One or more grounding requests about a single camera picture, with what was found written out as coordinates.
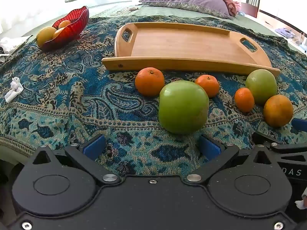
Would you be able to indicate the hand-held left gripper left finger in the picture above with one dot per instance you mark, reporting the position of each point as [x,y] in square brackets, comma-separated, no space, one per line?
[92,146]

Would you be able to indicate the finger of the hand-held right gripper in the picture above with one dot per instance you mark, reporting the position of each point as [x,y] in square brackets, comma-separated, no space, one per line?
[299,125]
[287,148]

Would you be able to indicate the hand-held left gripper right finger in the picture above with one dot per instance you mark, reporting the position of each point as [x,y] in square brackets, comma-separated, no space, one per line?
[209,148]

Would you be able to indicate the dull yellowish orange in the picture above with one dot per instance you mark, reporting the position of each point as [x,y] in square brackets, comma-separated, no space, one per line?
[278,110]

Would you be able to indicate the large green apple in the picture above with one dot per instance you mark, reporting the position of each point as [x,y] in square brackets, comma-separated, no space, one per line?
[183,107]

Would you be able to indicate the smaller green apple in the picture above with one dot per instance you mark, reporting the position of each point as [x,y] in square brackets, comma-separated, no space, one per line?
[261,86]

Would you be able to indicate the small oval tangerine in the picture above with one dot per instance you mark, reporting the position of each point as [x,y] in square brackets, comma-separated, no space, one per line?
[244,100]

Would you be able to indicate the small round tangerine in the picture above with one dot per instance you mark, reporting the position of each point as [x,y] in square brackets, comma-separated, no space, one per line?
[208,85]

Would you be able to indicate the large bright tangerine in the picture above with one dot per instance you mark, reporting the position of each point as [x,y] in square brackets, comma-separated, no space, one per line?
[150,82]

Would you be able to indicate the wooden serving tray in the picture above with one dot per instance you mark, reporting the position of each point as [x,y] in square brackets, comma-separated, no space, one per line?
[189,48]

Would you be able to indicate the blue paisley blanket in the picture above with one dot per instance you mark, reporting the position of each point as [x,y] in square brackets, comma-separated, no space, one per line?
[72,95]

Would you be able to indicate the lilac crumpled cloth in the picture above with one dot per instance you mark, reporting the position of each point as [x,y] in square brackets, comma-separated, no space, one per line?
[285,32]

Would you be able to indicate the white crumpled tissue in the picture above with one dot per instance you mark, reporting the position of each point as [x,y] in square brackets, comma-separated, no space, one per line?
[14,89]

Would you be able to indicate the small orange fruit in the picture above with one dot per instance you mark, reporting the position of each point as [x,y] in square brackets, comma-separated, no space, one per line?
[64,24]
[58,33]

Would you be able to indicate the red ribbed glass bowl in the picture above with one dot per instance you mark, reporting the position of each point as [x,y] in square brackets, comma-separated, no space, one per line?
[70,30]

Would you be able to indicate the yellow mango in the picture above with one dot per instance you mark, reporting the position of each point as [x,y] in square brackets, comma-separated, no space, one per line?
[46,36]

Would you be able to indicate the brown wooden furniture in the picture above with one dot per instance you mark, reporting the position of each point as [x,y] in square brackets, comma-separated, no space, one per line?
[249,9]

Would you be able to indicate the white plastic bag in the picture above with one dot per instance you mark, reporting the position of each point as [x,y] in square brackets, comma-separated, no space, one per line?
[10,44]

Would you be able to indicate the green bedspread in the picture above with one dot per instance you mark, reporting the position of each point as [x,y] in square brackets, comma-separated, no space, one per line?
[168,12]

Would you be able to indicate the small brown trinket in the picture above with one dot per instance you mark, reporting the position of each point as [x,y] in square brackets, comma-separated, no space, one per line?
[132,9]

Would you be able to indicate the white sheer curtain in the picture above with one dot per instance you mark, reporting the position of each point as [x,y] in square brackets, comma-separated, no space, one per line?
[31,2]

